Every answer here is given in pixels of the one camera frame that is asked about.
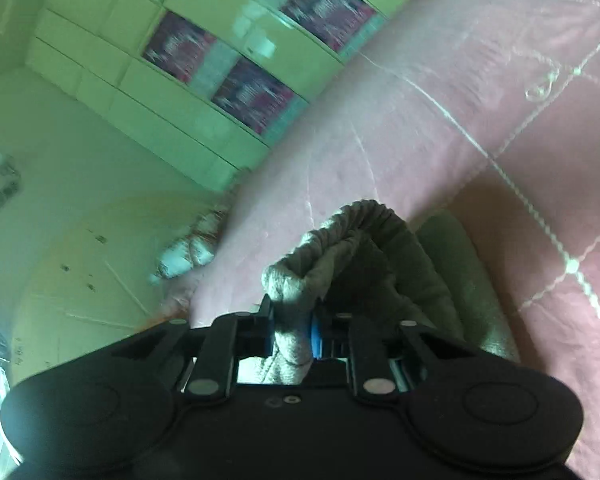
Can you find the pink checked bed sheet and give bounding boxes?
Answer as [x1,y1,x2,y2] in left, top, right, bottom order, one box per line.
[192,0,600,479]

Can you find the red poster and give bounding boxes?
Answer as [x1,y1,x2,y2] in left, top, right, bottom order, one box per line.
[142,11,216,84]
[282,0,379,53]
[211,58,297,134]

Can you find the cream wooden headboard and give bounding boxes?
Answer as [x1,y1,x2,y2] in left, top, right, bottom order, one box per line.
[9,192,235,385]

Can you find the lower left red poster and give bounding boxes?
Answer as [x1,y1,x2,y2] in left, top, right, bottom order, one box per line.
[211,58,297,134]

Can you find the white patterned pillow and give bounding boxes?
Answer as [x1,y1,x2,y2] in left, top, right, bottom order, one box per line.
[149,207,228,284]

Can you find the lower right red poster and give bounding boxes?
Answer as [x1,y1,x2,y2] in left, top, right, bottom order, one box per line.
[282,0,379,53]

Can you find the grey knit pants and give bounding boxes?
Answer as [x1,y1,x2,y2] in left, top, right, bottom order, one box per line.
[253,200,519,385]

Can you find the cream glossy wardrobe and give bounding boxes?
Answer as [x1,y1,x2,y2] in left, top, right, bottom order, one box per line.
[27,0,408,190]

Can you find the upper left red poster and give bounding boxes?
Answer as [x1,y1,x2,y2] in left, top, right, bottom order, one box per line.
[142,11,216,84]

